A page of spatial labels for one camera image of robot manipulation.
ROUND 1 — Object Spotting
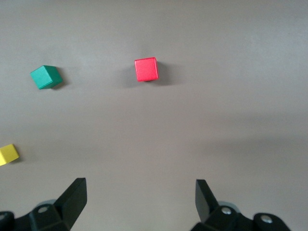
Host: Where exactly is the green wooden block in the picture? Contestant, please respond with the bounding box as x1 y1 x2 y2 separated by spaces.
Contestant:
30 65 64 90

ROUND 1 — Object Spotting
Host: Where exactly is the red wooden block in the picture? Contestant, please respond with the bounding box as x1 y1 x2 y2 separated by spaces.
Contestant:
134 57 159 82

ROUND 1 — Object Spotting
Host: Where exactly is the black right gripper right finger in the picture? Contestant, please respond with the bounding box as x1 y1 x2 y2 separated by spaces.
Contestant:
191 179 292 231

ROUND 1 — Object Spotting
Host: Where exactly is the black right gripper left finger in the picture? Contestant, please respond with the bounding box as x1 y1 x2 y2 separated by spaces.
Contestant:
0 177 87 231

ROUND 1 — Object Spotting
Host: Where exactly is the yellow wooden block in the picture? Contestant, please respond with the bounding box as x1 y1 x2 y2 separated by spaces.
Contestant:
0 143 20 167

